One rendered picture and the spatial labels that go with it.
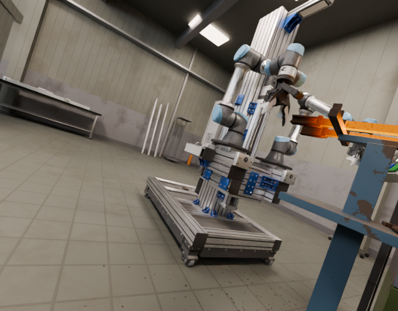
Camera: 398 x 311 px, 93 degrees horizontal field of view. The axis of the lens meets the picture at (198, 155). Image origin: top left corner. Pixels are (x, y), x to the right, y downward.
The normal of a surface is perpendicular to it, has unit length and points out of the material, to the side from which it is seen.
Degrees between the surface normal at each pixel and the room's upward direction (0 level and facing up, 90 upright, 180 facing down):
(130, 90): 90
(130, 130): 90
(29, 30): 90
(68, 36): 90
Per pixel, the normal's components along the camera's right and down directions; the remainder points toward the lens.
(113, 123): 0.46, 0.18
